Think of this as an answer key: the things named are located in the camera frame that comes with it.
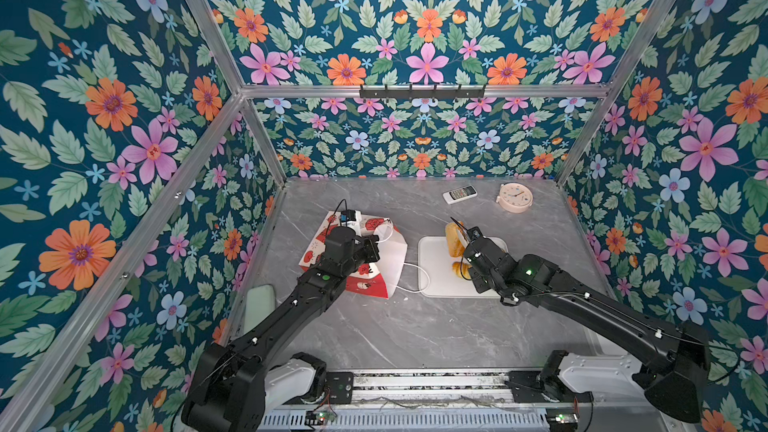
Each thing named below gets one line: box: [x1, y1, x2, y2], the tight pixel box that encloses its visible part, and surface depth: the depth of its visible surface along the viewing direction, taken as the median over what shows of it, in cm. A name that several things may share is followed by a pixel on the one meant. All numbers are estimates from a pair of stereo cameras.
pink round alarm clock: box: [496, 182, 534, 213], surface depth 113 cm
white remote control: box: [442, 184, 478, 205], surface depth 117 cm
